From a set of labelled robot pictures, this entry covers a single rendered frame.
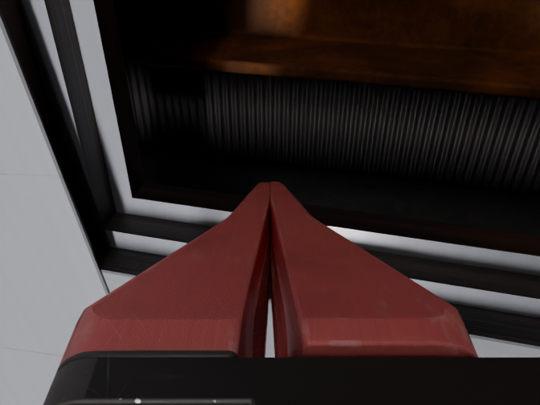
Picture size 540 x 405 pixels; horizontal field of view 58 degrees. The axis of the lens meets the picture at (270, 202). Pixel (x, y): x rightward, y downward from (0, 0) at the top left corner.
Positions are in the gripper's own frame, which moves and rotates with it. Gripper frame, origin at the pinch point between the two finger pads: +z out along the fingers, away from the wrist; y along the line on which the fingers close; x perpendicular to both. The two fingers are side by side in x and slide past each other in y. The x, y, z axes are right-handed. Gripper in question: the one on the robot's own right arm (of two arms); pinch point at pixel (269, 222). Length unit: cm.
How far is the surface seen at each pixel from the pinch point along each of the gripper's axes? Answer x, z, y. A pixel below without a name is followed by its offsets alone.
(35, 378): 9.8, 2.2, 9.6
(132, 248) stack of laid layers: 2.9, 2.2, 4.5
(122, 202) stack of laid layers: 1.8, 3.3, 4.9
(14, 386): 10.9, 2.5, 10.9
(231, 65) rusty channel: 0.6, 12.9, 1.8
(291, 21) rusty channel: -0.4, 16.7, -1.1
